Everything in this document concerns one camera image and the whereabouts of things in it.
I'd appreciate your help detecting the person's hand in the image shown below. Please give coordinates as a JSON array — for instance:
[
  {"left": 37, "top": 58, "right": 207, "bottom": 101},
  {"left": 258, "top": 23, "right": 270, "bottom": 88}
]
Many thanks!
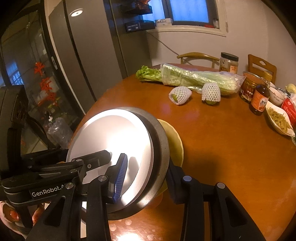
[{"left": 1, "top": 201, "right": 45, "bottom": 239}]

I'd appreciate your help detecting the grey refrigerator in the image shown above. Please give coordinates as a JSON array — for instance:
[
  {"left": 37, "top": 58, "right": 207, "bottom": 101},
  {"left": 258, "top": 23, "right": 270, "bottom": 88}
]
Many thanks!
[{"left": 41, "top": 0, "right": 153, "bottom": 114}]

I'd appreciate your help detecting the black box on shelf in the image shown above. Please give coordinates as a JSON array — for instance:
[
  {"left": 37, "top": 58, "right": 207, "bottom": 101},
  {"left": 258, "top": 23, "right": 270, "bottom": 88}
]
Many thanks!
[{"left": 125, "top": 20, "right": 155, "bottom": 33}]

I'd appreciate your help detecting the red tissue pack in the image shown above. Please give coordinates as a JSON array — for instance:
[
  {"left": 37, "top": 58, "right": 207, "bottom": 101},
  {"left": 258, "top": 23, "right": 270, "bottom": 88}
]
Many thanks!
[{"left": 281, "top": 93, "right": 296, "bottom": 129}]

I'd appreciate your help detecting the dark sauce bottle orange label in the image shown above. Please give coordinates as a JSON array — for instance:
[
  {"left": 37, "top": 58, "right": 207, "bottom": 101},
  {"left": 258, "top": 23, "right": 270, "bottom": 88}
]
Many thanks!
[{"left": 249, "top": 84, "right": 270, "bottom": 116}]

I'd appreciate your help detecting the white dish with vegetables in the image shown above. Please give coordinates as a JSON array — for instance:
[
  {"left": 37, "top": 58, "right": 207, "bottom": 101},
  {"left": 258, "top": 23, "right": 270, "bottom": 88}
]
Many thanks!
[{"left": 265, "top": 101, "right": 295, "bottom": 138}]

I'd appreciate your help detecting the clear plastic bottle on floor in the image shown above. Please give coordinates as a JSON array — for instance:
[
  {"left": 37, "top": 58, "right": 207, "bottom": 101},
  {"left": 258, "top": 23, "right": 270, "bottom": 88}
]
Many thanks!
[{"left": 45, "top": 111, "right": 73, "bottom": 149}]

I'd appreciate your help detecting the white bowl red pattern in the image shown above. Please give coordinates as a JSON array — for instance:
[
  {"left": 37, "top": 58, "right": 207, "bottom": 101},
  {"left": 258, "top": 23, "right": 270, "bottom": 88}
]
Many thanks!
[{"left": 66, "top": 108, "right": 154, "bottom": 211}]

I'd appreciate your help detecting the glass jar black lid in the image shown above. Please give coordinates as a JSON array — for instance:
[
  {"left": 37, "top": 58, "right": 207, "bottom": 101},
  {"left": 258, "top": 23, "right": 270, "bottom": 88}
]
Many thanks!
[{"left": 219, "top": 52, "right": 239, "bottom": 74}]

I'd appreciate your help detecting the cream shell-shaped plate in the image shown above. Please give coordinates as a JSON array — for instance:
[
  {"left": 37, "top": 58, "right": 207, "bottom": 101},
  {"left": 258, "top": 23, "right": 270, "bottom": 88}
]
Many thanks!
[{"left": 155, "top": 118, "right": 185, "bottom": 197}]

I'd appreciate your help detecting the foam-netted fruit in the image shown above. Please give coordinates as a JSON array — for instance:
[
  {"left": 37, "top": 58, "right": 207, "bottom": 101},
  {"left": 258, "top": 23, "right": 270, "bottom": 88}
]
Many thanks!
[
  {"left": 169, "top": 86, "right": 192, "bottom": 105},
  {"left": 202, "top": 83, "right": 221, "bottom": 105}
]

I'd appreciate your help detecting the white blue-rimmed bowl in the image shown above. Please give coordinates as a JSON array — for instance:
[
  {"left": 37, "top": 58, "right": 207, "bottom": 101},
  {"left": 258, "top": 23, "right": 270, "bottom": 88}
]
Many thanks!
[{"left": 269, "top": 86, "right": 287, "bottom": 107}]

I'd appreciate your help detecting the wooden chair cutout back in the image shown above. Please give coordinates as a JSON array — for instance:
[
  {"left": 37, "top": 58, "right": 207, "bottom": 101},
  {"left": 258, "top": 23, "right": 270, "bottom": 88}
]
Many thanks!
[{"left": 248, "top": 54, "right": 277, "bottom": 84}]

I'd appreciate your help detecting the celery bunch in plastic bag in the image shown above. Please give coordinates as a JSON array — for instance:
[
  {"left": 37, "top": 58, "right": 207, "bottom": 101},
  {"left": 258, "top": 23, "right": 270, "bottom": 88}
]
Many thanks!
[{"left": 135, "top": 64, "right": 246, "bottom": 96}]

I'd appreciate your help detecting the foam-netted fruit left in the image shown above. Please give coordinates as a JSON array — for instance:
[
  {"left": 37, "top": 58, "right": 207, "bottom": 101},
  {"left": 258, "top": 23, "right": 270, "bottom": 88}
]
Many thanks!
[{"left": 169, "top": 86, "right": 192, "bottom": 105}]

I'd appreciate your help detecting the wooden chair arched back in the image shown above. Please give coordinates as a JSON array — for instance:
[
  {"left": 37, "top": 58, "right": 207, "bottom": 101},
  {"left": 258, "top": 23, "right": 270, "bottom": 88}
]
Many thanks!
[{"left": 177, "top": 52, "right": 220, "bottom": 68}]

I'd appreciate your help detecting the foam-netted fruit right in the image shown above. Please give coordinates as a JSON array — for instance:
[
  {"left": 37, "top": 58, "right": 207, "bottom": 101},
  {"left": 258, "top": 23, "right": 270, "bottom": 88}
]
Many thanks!
[{"left": 202, "top": 83, "right": 221, "bottom": 105}]

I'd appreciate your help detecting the large steel plate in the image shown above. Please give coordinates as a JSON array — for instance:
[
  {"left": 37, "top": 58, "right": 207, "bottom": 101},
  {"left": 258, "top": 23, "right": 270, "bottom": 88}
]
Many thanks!
[{"left": 67, "top": 106, "right": 171, "bottom": 220}]

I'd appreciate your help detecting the window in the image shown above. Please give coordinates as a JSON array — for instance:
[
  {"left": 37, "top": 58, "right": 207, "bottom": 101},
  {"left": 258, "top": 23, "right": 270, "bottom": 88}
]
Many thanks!
[{"left": 142, "top": 0, "right": 228, "bottom": 37}]

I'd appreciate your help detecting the yellow-lid glass jar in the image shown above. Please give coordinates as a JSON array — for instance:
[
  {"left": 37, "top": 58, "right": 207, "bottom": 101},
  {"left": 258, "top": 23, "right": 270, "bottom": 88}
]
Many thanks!
[{"left": 263, "top": 71, "right": 273, "bottom": 88}]

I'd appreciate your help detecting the brown sauce jar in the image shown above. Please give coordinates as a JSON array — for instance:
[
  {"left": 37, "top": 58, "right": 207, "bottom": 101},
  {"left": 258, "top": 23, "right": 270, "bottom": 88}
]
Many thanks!
[{"left": 239, "top": 71, "right": 262, "bottom": 103}]

